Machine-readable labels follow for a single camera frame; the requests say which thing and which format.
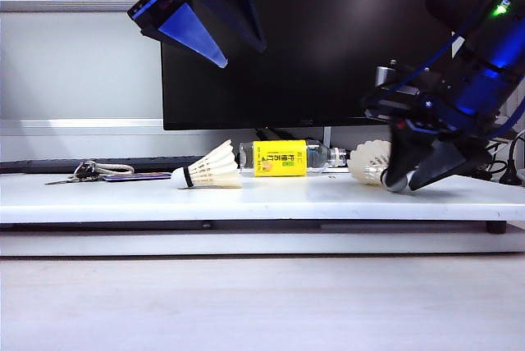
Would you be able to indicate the white desk riser board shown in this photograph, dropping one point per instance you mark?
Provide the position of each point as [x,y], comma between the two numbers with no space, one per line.
[262,203]

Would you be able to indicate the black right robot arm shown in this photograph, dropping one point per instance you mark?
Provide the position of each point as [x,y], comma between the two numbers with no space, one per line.
[484,19]

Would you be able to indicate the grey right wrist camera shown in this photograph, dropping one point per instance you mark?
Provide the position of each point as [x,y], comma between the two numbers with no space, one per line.
[387,76]

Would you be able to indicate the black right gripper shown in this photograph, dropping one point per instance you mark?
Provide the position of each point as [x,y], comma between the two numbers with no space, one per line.
[435,109]

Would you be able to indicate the clear bottle yellow label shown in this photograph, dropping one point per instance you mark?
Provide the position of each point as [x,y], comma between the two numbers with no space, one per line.
[279,158]

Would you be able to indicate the grey aluminium office partition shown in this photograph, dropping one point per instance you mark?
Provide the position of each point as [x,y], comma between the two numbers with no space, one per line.
[82,80]

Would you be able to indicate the black computer keyboard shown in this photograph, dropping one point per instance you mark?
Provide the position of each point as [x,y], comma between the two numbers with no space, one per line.
[41,165]

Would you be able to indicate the purple orange key card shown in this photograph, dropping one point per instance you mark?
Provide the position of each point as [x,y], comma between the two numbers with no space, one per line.
[139,177]

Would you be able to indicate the white feather shuttlecock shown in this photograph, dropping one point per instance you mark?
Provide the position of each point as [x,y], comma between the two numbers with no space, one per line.
[369,162]
[213,170]

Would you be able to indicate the black computer monitor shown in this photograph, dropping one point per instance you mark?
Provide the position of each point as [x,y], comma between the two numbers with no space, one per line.
[328,72]

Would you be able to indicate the black power plug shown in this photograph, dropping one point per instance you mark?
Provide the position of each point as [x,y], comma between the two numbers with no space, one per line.
[512,171]

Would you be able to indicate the bunch of metal keys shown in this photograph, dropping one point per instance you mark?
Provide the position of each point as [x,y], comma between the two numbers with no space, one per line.
[84,172]

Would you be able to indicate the black riser foot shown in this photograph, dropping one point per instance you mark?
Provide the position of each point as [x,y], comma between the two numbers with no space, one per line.
[496,228]

